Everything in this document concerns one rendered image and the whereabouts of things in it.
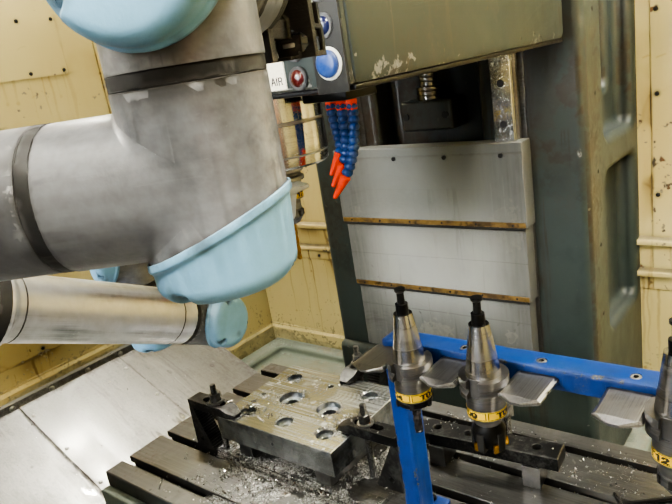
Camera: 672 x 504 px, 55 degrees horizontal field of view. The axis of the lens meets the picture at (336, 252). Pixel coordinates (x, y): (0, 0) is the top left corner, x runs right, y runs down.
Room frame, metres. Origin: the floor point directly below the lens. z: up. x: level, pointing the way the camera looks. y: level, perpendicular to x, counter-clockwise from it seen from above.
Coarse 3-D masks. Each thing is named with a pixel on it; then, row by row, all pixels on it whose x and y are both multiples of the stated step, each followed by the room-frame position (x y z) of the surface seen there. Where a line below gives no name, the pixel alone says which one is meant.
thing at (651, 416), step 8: (648, 400) 0.61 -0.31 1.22; (648, 408) 0.59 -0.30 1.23; (648, 416) 0.58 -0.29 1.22; (656, 416) 0.58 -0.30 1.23; (648, 424) 0.59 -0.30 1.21; (656, 424) 0.57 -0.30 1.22; (664, 424) 0.57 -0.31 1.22; (648, 432) 0.58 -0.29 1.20; (656, 432) 0.57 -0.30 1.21; (664, 432) 0.57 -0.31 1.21; (656, 440) 0.57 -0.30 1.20
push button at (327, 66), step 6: (330, 54) 0.73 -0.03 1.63; (318, 60) 0.74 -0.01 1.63; (324, 60) 0.73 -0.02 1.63; (330, 60) 0.73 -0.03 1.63; (336, 60) 0.72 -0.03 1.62; (318, 66) 0.74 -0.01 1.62; (324, 66) 0.73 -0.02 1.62; (330, 66) 0.73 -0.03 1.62; (336, 66) 0.72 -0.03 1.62; (318, 72) 0.74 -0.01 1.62; (324, 72) 0.73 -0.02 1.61; (330, 72) 0.73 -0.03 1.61; (336, 72) 0.73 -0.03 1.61
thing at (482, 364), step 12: (468, 324) 0.73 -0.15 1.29; (468, 336) 0.72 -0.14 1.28; (480, 336) 0.71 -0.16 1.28; (492, 336) 0.72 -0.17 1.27; (468, 348) 0.72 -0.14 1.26; (480, 348) 0.71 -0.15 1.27; (492, 348) 0.71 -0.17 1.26; (468, 360) 0.72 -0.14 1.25; (480, 360) 0.71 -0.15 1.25; (492, 360) 0.71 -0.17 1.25; (468, 372) 0.72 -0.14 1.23; (480, 372) 0.71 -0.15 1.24; (492, 372) 0.71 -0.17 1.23
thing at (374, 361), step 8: (368, 352) 0.85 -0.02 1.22; (376, 352) 0.85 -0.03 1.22; (384, 352) 0.84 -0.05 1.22; (360, 360) 0.83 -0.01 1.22; (368, 360) 0.83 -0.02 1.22; (376, 360) 0.82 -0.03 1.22; (384, 360) 0.82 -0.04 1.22; (360, 368) 0.81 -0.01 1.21; (368, 368) 0.81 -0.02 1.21; (376, 368) 0.80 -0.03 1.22; (384, 368) 0.80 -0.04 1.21
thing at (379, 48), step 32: (352, 0) 0.73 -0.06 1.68; (384, 0) 0.78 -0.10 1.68; (416, 0) 0.83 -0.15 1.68; (448, 0) 0.89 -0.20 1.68; (480, 0) 0.96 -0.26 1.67; (512, 0) 1.05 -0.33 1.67; (544, 0) 1.15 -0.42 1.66; (352, 32) 0.73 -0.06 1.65; (384, 32) 0.77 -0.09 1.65; (416, 32) 0.82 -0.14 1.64; (448, 32) 0.89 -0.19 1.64; (480, 32) 0.96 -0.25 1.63; (512, 32) 1.04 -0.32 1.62; (544, 32) 1.14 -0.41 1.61; (288, 64) 0.78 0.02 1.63; (352, 64) 0.73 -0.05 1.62; (384, 64) 0.77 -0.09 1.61; (416, 64) 0.82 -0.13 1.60; (448, 64) 0.89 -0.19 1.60; (288, 96) 0.79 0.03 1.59
